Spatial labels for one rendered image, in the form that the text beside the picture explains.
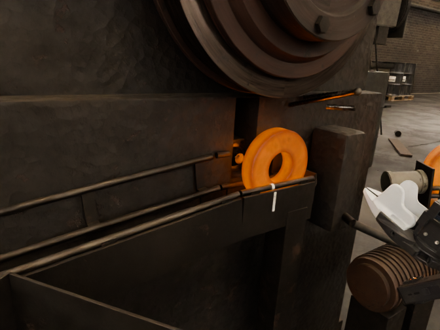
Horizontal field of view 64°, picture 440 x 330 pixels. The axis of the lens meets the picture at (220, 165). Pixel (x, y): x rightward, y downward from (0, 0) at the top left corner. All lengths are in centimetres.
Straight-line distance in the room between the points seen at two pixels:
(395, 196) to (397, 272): 36
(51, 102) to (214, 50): 25
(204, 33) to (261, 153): 25
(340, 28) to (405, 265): 55
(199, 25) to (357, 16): 25
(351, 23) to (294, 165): 29
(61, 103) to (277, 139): 38
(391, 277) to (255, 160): 40
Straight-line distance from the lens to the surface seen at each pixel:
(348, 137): 81
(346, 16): 61
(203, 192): 66
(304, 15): 54
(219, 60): 55
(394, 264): 89
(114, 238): 54
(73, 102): 57
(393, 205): 56
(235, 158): 74
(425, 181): 98
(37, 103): 56
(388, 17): 876
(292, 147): 72
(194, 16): 52
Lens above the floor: 95
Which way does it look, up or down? 17 degrees down
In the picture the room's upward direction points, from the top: 3 degrees clockwise
